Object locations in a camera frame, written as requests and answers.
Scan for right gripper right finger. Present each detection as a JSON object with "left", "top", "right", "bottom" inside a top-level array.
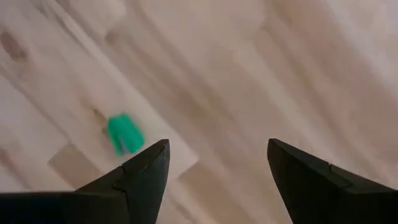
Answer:
[{"left": 267, "top": 138, "right": 398, "bottom": 224}]

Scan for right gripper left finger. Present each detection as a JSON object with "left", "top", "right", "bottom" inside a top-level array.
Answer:
[{"left": 74, "top": 139, "right": 171, "bottom": 224}]

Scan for green mini stapler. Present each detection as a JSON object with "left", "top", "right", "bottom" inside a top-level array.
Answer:
[{"left": 107, "top": 113, "right": 146, "bottom": 157}]

